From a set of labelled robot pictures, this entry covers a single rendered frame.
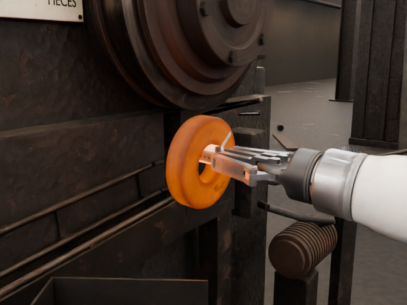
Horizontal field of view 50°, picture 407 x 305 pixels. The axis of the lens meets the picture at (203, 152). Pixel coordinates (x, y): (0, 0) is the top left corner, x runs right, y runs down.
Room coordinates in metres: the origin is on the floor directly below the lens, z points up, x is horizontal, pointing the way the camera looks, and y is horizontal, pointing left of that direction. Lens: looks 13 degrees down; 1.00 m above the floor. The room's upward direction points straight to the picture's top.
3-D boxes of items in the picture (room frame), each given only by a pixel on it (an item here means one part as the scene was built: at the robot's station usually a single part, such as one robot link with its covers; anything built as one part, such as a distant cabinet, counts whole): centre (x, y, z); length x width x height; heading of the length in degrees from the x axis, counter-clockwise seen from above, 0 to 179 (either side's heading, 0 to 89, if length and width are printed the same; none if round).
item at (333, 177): (0.56, -0.18, 0.83); 0.09 x 0.06 x 0.09; 143
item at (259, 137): (1.17, -0.11, 0.68); 0.11 x 0.08 x 0.24; 53
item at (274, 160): (0.64, -0.06, 0.84); 0.11 x 0.01 x 0.04; 54
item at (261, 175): (0.59, -0.09, 0.84); 0.05 x 0.05 x 0.02; 54
